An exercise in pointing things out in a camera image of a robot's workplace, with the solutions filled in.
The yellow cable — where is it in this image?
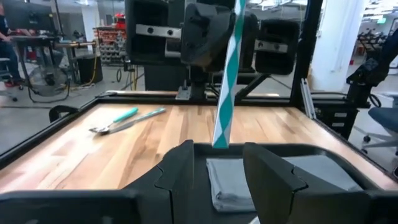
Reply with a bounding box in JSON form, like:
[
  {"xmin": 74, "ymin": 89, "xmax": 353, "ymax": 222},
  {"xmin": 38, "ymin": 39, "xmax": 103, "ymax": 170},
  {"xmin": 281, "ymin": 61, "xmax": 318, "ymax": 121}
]
[
  {"xmin": 129, "ymin": 63, "xmax": 140, "ymax": 91},
  {"xmin": 70, "ymin": 55, "xmax": 98, "ymax": 91}
]

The spoon with teal handle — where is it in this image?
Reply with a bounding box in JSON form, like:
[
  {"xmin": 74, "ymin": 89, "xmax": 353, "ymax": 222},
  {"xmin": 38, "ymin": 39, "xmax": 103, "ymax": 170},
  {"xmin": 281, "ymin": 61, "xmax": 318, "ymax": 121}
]
[{"xmin": 89, "ymin": 107, "xmax": 139, "ymax": 135}]

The black metal rig frame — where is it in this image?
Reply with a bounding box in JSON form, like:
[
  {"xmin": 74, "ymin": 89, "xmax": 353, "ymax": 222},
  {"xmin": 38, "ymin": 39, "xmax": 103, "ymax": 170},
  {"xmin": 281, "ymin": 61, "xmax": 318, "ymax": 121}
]
[{"xmin": 0, "ymin": 0, "xmax": 398, "ymax": 184}]

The red parts shelf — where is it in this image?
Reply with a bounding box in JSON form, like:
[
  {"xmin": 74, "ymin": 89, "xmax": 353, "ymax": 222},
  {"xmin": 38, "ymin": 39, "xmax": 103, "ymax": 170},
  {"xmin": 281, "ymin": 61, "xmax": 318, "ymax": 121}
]
[{"xmin": 93, "ymin": 12, "xmax": 128, "ymax": 66}]

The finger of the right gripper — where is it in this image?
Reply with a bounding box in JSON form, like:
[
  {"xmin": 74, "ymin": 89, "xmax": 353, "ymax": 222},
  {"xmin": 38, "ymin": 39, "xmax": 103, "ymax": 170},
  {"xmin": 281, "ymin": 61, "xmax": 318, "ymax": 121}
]
[
  {"xmin": 239, "ymin": 13, "xmax": 259, "ymax": 71},
  {"xmin": 180, "ymin": 2, "xmax": 236, "ymax": 72}
]

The metal table knife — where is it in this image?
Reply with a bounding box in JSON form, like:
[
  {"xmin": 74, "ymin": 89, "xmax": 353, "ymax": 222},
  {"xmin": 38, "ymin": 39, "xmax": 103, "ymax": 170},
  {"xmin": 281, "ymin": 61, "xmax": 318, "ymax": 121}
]
[{"xmin": 108, "ymin": 108, "xmax": 167, "ymax": 134}]

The black table clamp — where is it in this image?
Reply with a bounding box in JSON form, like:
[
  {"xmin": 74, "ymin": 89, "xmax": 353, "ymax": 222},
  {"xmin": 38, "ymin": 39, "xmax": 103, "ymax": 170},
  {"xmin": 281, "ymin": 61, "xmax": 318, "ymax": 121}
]
[{"xmin": 49, "ymin": 105, "xmax": 79, "ymax": 123}]

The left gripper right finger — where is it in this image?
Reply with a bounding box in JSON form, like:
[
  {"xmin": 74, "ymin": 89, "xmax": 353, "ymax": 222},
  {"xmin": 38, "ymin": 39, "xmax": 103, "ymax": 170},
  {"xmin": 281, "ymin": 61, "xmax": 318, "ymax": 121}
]
[{"xmin": 242, "ymin": 142, "xmax": 371, "ymax": 224}]

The black drawer cabinet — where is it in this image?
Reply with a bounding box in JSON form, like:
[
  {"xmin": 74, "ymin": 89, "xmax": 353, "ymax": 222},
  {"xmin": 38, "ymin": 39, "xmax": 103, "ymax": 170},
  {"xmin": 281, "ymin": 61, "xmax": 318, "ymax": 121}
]
[{"xmin": 312, "ymin": 101, "xmax": 360, "ymax": 140}]

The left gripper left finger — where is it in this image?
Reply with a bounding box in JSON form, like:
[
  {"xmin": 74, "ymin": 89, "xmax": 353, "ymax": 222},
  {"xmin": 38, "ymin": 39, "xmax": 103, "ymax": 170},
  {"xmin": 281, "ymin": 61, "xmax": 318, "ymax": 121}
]
[{"xmin": 123, "ymin": 139, "xmax": 195, "ymax": 224}]

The fork with patterned teal handle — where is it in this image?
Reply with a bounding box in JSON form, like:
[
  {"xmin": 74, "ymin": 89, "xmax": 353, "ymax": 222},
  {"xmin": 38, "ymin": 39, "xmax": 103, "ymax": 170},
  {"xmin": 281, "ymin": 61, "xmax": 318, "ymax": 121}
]
[{"xmin": 211, "ymin": 0, "xmax": 247, "ymax": 149}]

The black computer monitor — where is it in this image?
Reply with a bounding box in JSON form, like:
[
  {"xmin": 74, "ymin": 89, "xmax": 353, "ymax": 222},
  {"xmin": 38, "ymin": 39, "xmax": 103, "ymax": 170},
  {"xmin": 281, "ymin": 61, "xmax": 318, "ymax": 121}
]
[{"xmin": 2, "ymin": 0, "xmax": 56, "ymax": 32}]

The white pillar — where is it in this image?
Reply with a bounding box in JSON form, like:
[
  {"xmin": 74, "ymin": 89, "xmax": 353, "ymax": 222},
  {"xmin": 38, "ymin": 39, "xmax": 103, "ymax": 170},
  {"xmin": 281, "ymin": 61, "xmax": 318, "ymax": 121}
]
[
  {"xmin": 310, "ymin": 0, "xmax": 369, "ymax": 93},
  {"xmin": 81, "ymin": 4, "xmax": 101, "ymax": 43}
]

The dark standing desk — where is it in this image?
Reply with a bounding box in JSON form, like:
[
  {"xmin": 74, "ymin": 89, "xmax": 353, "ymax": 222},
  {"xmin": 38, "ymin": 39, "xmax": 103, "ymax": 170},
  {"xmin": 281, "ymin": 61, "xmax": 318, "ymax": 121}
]
[{"xmin": 12, "ymin": 34, "xmax": 98, "ymax": 94}]

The grey floor fan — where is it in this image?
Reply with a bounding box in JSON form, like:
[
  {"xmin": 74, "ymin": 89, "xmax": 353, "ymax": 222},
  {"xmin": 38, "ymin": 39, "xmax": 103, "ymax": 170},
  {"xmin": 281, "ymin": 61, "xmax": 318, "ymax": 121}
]
[{"xmin": 27, "ymin": 65, "xmax": 70, "ymax": 98}]

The black waste bin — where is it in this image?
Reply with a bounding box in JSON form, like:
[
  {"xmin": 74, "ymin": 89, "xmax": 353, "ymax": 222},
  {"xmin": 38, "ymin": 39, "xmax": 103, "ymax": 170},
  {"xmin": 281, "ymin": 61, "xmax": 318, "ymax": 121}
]
[{"xmin": 76, "ymin": 54, "xmax": 104, "ymax": 85}]

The person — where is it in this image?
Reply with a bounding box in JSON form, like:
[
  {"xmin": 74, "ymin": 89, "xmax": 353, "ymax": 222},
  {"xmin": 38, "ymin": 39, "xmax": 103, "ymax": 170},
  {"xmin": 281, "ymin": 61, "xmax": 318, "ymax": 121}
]
[{"xmin": 0, "ymin": 2, "xmax": 24, "ymax": 88}]

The silver aluminium extrusion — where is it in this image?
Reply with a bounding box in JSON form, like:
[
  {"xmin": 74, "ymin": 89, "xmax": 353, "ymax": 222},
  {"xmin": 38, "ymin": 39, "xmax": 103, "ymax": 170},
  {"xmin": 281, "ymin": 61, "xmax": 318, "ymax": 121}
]
[{"xmin": 300, "ymin": 77, "xmax": 317, "ymax": 119}]

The grey cloth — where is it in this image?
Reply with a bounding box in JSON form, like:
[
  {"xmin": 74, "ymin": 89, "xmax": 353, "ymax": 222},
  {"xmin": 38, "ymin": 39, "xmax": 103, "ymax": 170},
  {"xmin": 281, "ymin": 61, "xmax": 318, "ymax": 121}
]
[{"xmin": 206, "ymin": 154, "xmax": 364, "ymax": 213}]

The blue office chair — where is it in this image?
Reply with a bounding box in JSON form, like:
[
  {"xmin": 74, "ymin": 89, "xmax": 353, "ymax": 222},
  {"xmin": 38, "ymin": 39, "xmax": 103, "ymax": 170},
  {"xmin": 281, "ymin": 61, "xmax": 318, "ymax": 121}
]
[{"xmin": 354, "ymin": 107, "xmax": 398, "ymax": 156}]

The black serving tray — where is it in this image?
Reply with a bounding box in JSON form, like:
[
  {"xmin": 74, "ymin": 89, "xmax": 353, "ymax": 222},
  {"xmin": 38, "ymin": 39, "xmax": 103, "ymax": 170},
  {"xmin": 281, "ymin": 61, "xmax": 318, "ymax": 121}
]
[{"xmin": 170, "ymin": 142, "xmax": 391, "ymax": 224}]

